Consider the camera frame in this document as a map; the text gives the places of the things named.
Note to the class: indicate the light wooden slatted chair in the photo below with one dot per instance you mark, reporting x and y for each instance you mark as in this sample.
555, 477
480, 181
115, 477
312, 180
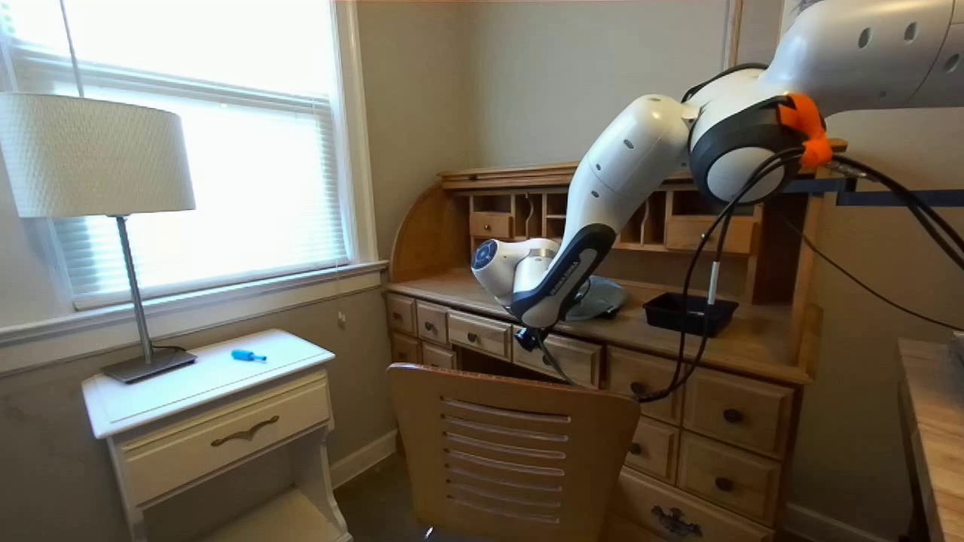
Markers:
511, 458

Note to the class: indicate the black tray on desk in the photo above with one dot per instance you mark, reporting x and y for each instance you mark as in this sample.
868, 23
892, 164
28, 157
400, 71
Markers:
691, 314

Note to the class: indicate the white table lamp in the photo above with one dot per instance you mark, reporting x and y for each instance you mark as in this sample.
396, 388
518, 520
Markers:
95, 157

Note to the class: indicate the white nightstand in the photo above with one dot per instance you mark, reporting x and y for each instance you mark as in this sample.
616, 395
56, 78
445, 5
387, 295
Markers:
184, 429

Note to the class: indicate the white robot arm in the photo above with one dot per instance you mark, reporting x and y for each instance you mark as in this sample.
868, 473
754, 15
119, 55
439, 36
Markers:
738, 135

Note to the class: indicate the wooden side table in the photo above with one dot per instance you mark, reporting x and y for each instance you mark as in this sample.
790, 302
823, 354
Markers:
931, 401

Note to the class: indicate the blue cloth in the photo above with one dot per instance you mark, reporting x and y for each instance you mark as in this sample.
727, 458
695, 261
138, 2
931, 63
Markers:
598, 298

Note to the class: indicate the central top wooden drawer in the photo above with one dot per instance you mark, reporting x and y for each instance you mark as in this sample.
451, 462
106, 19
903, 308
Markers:
560, 360

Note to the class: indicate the blue pen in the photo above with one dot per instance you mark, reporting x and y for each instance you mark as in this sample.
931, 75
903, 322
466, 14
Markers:
247, 357

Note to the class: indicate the white window blinds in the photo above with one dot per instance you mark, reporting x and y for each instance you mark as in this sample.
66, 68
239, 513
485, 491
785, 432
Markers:
255, 85

